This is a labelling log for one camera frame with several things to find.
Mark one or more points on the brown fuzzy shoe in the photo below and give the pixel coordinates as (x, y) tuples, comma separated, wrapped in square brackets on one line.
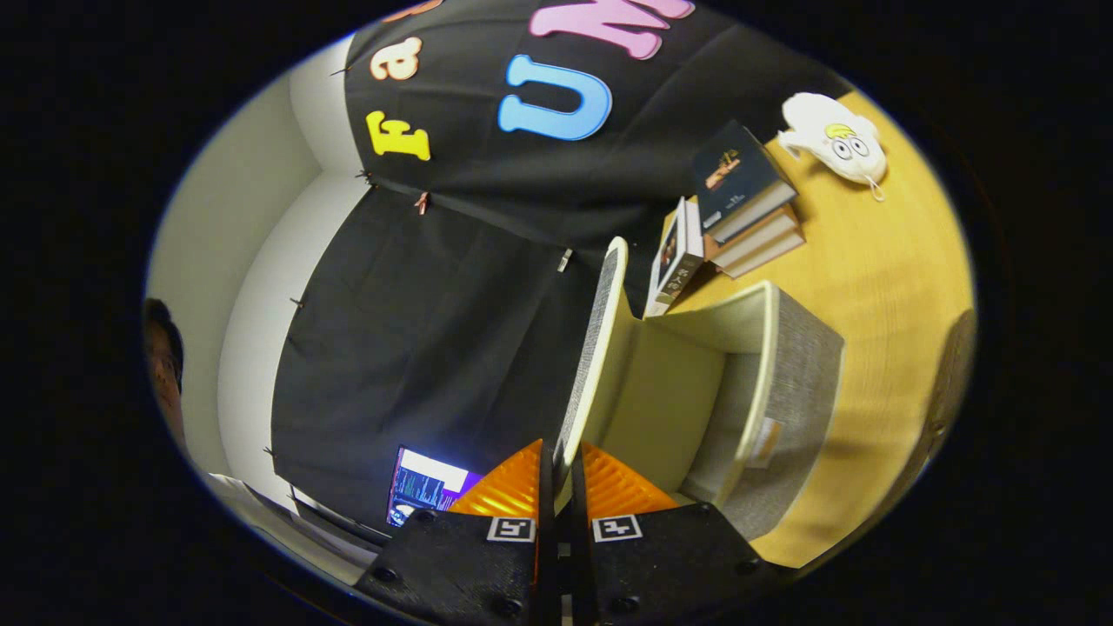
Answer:
[(948, 391)]

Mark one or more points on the brown cover book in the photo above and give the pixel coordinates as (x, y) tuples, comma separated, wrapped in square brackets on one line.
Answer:
[(765, 233), (769, 255)]

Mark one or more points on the small white-edged book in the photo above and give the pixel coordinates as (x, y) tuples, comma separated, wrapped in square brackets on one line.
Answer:
[(674, 261)]

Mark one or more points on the grey fabric storage box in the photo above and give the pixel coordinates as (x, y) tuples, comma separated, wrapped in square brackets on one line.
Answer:
[(791, 374)]

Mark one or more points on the orange cloth clip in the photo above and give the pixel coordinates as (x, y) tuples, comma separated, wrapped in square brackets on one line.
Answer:
[(422, 203)]

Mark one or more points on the computer monitor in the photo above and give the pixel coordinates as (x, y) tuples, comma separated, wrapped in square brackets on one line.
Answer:
[(426, 487)]

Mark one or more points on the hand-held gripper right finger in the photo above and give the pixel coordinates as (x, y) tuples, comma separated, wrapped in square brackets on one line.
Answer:
[(581, 565)]

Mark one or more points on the white tag clip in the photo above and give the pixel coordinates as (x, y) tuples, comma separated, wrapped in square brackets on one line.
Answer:
[(565, 259)]

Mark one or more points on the dark cover book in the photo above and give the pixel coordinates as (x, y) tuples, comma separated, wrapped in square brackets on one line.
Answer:
[(735, 174)]

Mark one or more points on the white plush toy with eyes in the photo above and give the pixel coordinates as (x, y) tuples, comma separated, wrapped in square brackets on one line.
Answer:
[(817, 122)]

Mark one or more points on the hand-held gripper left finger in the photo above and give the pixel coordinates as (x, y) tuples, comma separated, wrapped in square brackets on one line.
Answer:
[(546, 556)]

